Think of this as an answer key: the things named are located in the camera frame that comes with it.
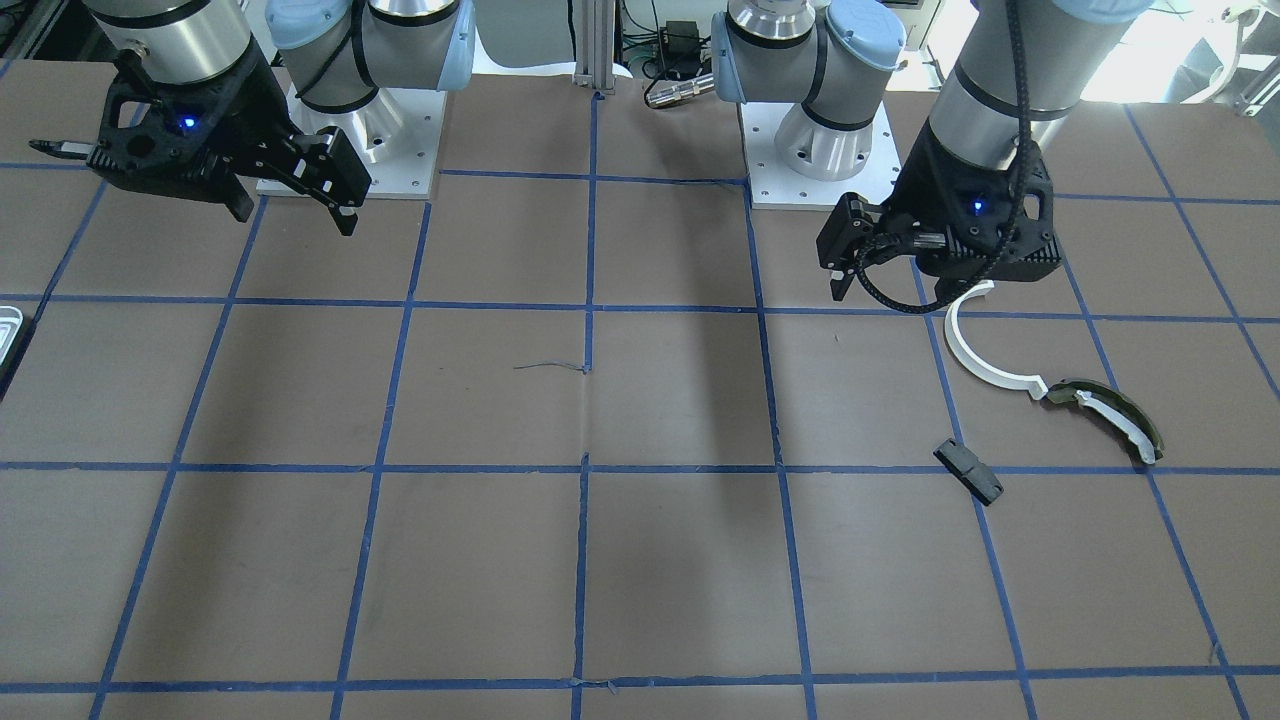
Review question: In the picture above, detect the silver cylindrical connector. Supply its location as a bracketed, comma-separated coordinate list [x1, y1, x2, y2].
[643, 73, 716, 110]

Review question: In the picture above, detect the ribbed metal tray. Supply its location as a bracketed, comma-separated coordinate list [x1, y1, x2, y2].
[0, 305, 26, 366]

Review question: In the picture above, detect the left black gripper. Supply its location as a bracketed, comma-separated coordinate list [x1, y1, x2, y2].
[817, 126, 1062, 323]

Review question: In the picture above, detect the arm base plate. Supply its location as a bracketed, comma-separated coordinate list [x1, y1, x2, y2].
[256, 79, 448, 201]
[739, 102, 900, 211]

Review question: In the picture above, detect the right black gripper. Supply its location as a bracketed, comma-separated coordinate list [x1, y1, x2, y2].
[29, 53, 372, 237]

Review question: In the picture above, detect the black power adapter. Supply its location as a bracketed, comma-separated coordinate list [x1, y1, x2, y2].
[658, 20, 701, 65]

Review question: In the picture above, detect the white curved plastic bracket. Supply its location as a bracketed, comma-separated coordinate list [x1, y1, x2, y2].
[943, 281, 1048, 401]

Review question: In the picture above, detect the olive curved brake shoe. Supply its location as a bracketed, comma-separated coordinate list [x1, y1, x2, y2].
[1044, 378, 1165, 465]

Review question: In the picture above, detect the aluminium frame post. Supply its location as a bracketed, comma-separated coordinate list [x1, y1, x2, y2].
[570, 1, 620, 95]

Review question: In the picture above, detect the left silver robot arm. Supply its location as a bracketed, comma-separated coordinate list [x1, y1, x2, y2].
[710, 1, 1147, 314]

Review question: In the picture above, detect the small black plastic block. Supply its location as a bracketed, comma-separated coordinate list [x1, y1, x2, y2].
[932, 438, 1005, 507]

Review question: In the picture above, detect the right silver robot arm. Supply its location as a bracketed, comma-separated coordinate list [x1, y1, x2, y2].
[29, 1, 476, 236]

